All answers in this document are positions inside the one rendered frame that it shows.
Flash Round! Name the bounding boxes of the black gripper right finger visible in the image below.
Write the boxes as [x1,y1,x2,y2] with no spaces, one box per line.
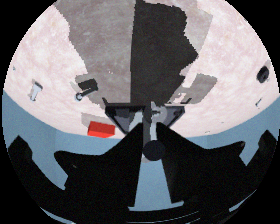
[156,122,245,204]

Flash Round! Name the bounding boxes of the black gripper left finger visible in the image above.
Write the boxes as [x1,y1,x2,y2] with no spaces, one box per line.
[54,122,143,207]

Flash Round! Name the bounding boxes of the red rectangular block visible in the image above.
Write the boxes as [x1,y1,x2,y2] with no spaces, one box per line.
[87,121,115,138]

